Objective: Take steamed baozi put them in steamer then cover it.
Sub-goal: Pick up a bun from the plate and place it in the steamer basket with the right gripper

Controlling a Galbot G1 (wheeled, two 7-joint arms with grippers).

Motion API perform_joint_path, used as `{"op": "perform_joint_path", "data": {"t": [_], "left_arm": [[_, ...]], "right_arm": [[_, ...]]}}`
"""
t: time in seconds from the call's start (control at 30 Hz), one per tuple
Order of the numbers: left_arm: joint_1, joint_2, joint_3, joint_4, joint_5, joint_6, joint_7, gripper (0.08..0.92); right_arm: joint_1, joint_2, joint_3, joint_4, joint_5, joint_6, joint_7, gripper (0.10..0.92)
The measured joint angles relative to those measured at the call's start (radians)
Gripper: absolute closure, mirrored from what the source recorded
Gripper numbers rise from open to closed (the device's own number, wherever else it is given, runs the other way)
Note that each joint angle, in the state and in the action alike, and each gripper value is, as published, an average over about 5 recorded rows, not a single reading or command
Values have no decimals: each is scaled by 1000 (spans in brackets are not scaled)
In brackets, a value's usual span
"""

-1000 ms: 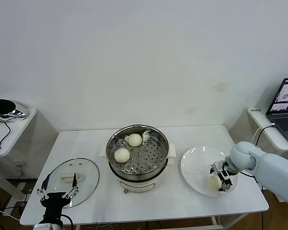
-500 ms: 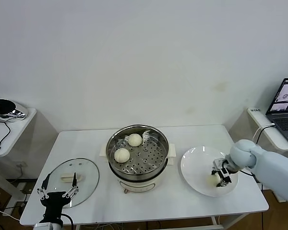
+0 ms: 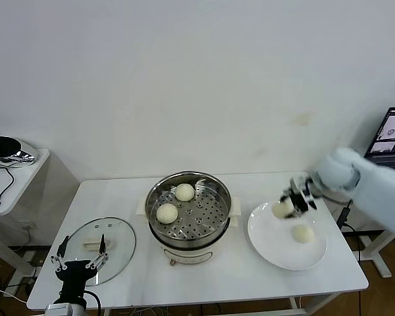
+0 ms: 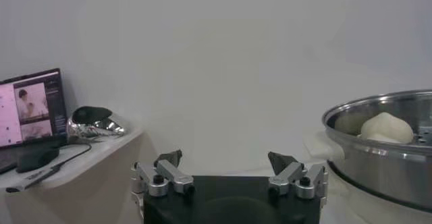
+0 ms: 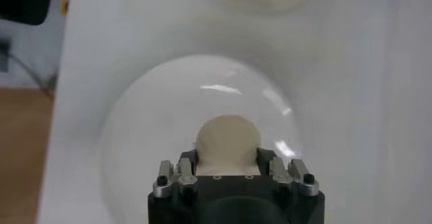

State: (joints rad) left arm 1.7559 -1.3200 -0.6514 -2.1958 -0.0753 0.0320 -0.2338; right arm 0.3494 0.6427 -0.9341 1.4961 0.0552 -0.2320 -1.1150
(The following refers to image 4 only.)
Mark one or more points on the steel steamer pot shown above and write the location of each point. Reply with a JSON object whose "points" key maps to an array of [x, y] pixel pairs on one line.
{"points": [[319, 147]]}

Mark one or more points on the stainless steel steamer basket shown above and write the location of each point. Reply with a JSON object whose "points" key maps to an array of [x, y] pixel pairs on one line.
{"points": [[381, 174]]}

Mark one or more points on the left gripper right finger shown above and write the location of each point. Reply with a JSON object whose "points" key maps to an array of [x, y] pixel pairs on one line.
{"points": [[290, 175]]}

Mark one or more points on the white steamed baozi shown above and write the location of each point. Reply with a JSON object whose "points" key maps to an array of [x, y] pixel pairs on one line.
{"points": [[386, 129]]}

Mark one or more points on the black computer mouse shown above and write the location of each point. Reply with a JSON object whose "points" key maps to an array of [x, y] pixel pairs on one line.
{"points": [[37, 159]]}

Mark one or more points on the black laptop with pink screen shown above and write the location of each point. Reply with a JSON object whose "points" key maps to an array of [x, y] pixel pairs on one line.
{"points": [[33, 110]]}

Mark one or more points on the chrome and black headset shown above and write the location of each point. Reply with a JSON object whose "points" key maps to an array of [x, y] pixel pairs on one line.
{"points": [[98, 127]]}

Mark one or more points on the white side table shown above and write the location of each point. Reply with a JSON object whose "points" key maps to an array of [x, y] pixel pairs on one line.
{"points": [[84, 191]]}

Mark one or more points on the white and black dongle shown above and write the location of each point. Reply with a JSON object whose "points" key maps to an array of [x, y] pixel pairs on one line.
{"points": [[33, 177]]}

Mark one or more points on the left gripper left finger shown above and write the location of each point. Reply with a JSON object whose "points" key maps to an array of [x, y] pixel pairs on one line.
{"points": [[172, 174]]}

